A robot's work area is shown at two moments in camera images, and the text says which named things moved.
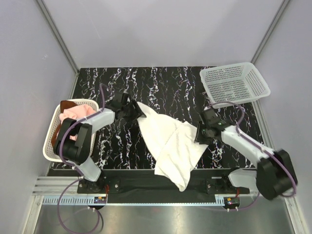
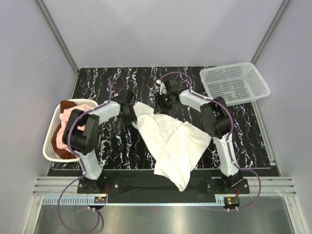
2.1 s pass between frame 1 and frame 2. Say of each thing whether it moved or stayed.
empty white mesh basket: stayed
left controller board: stayed
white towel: stayed
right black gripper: moved
